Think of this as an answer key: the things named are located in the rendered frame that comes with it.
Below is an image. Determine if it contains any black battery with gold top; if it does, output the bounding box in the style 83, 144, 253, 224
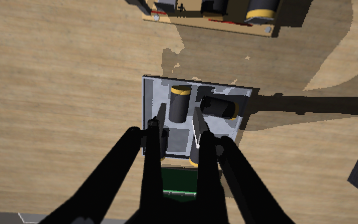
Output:
189, 135, 199, 167
169, 85, 191, 123
246, 0, 280, 20
160, 129, 168, 161
200, 96, 239, 120
200, 0, 229, 16

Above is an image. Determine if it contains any green open-top box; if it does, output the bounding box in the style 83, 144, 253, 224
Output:
161, 167, 198, 202

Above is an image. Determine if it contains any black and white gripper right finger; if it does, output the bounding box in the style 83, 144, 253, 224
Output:
192, 107, 296, 224

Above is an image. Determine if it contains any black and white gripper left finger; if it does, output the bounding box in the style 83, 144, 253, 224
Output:
38, 103, 167, 224

